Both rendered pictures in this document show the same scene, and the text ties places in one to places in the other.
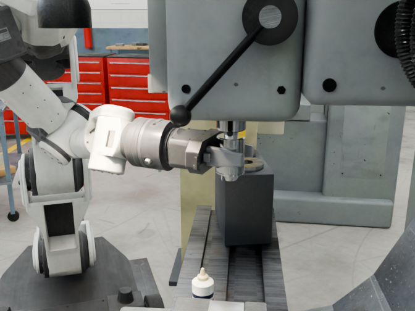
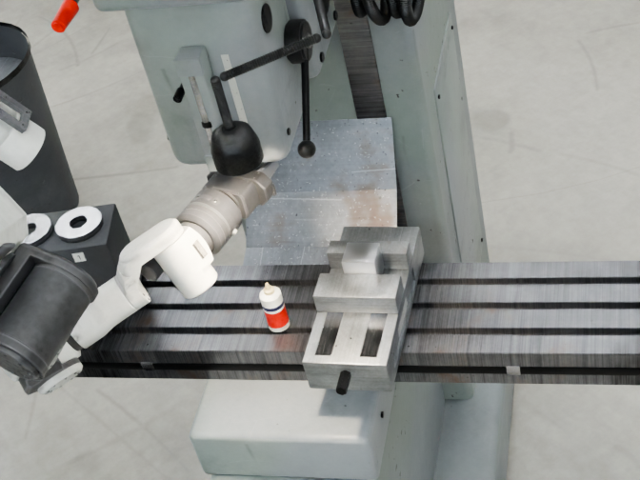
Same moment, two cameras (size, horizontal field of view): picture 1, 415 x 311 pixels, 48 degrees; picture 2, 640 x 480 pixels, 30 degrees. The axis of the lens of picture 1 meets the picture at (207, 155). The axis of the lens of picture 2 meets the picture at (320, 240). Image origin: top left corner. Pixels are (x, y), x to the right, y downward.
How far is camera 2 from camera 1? 1.83 m
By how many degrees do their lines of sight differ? 67
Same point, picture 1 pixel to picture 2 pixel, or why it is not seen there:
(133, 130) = (213, 220)
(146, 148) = (232, 221)
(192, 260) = (161, 341)
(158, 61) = not seen: hidden behind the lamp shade
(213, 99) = (294, 123)
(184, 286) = (217, 344)
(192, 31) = (278, 88)
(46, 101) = not seen: hidden behind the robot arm
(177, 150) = (250, 197)
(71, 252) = not seen: outside the picture
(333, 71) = (319, 47)
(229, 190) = (113, 255)
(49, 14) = (258, 152)
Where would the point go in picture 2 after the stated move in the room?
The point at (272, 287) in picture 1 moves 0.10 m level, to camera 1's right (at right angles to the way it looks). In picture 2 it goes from (234, 273) to (242, 240)
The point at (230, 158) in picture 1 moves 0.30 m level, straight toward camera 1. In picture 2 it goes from (272, 167) to (449, 157)
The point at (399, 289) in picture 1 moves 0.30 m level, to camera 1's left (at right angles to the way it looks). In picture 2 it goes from (294, 173) to (274, 275)
